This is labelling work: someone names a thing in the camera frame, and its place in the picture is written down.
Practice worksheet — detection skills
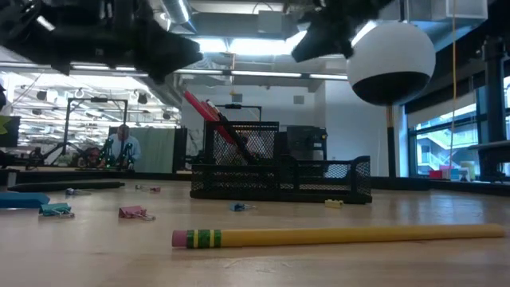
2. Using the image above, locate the black background rig frame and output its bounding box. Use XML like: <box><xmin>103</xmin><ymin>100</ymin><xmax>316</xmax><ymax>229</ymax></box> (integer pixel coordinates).
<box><xmin>61</xmin><ymin>96</ymin><xmax>129</xmax><ymax>167</ymax></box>

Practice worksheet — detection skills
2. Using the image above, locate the teal binder clip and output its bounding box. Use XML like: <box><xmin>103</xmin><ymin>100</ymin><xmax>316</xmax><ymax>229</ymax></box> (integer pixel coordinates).
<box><xmin>38</xmin><ymin>202</ymin><xmax>76</xmax><ymax>219</ymax></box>

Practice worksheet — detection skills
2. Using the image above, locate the black mesh desk organizer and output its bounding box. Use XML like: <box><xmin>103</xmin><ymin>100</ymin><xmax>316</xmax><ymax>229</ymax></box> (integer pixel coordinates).
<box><xmin>190</xmin><ymin>120</ymin><xmax>373</xmax><ymax>205</ymax></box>

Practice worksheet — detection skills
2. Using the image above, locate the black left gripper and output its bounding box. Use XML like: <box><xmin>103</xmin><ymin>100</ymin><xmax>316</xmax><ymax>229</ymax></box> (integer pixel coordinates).
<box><xmin>0</xmin><ymin>0</ymin><xmax>205</xmax><ymax>85</ymax></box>

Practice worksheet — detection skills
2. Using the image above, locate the person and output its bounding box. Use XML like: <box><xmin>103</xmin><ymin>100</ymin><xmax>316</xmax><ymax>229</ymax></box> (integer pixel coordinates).
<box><xmin>106</xmin><ymin>124</ymin><xmax>143</xmax><ymax>169</ymax></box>

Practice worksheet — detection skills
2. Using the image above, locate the yellow pencil green ferrule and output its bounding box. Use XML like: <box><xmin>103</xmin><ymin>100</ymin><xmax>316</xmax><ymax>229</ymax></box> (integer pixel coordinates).
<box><xmin>171</xmin><ymin>222</ymin><xmax>507</xmax><ymax>250</ymax></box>

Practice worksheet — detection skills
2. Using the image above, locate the black rig post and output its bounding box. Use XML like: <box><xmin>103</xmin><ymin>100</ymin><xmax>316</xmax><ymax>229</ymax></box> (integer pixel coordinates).
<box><xmin>481</xmin><ymin>35</ymin><xmax>509</xmax><ymax>183</ymax></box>

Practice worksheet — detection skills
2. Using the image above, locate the black side desk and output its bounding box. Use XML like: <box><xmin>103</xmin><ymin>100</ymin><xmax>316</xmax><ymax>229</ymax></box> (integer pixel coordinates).
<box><xmin>468</xmin><ymin>140</ymin><xmax>510</xmax><ymax>183</ymax></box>

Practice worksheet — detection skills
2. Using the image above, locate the blue eraser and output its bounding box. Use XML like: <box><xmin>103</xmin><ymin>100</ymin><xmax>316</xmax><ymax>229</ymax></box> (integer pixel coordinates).
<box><xmin>0</xmin><ymin>191</ymin><xmax>52</xmax><ymax>210</ymax></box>

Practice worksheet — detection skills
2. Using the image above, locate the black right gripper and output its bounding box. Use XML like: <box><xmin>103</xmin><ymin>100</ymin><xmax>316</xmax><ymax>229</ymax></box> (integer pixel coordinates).
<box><xmin>284</xmin><ymin>0</ymin><xmax>395</xmax><ymax>64</ymax></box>

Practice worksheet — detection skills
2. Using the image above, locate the green partition screen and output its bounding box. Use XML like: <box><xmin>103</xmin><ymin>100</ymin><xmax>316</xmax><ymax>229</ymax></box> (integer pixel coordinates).
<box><xmin>130</xmin><ymin>127</ymin><xmax>177</xmax><ymax>174</ymax></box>

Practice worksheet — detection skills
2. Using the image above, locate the grey ceiling box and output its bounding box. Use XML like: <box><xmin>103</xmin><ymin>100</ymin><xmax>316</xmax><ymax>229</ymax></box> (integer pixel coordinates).
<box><xmin>257</xmin><ymin>10</ymin><xmax>286</xmax><ymax>36</ymax></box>

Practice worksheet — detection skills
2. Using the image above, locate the black pen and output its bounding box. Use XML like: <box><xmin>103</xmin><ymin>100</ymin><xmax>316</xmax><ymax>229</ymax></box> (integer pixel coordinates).
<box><xmin>206</xmin><ymin>99</ymin><xmax>258</xmax><ymax>165</ymax></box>

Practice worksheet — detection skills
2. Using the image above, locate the black background monitor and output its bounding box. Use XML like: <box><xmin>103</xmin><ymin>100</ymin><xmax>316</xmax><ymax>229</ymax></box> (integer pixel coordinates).
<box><xmin>0</xmin><ymin>115</ymin><xmax>22</xmax><ymax>148</ymax></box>

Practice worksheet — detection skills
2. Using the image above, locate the yellow hanging cable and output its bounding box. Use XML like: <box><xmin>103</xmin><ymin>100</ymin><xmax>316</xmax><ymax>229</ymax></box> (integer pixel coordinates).
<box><xmin>449</xmin><ymin>0</ymin><xmax>458</xmax><ymax>168</ymax></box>

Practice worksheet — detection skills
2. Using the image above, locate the white globe desk lamp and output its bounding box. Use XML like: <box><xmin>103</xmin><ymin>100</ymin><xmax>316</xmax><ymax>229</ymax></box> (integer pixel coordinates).
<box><xmin>345</xmin><ymin>20</ymin><xmax>437</xmax><ymax>191</ymax></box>

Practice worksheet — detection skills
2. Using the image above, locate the black aluminium table frame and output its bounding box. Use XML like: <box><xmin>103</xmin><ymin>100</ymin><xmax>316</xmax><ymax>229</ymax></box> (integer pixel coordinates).
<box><xmin>0</xmin><ymin>167</ymin><xmax>510</xmax><ymax>197</ymax></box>

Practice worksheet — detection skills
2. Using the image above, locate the black cabinet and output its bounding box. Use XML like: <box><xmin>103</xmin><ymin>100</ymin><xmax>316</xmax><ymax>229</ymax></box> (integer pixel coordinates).
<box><xmin>278</xmin><ymin>125</ymin><xmax>328</xmax><ymax>161</ymax></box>

